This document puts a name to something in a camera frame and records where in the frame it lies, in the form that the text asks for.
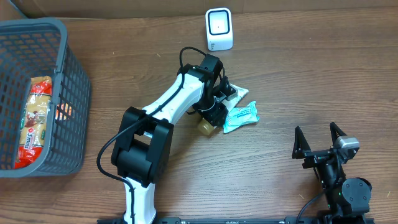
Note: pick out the grey plastic mesh basket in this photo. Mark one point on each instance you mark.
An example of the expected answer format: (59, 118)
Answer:
(36, 48)

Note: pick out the teal wet wipes pack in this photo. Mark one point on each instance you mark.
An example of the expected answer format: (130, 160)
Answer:
(240, 116)

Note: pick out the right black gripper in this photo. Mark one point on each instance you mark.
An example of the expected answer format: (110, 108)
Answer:
(308, 155)

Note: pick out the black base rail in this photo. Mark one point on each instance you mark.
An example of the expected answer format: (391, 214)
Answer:
(286, 220)

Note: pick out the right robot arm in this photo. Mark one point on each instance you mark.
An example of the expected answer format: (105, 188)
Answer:
(347, 199)

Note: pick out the white cream tube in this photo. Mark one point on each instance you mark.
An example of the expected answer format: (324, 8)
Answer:
(205, 127)

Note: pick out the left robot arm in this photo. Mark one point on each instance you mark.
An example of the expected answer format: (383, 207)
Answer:
(142, 147)

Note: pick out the orange spaghetti packet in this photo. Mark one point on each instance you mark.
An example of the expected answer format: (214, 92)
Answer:
(34, 122)

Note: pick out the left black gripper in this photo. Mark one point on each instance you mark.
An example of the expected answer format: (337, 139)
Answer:
(218, 113)

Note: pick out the white barcode scanner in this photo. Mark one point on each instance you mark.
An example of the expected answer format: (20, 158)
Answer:
(219, 29)

